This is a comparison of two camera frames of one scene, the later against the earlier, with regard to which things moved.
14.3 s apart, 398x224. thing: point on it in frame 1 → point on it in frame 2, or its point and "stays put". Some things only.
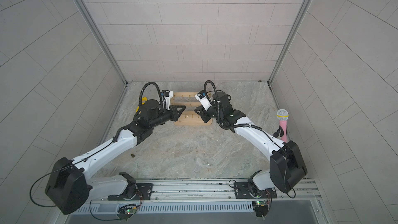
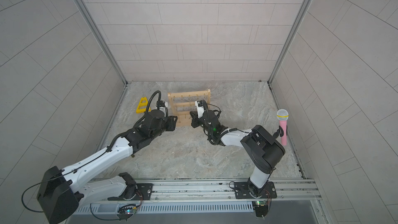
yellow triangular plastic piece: [143, 100] stays put
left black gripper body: [169, 115] → [162, 126]
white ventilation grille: [155, 206] stays put
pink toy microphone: [282, 115] stays put
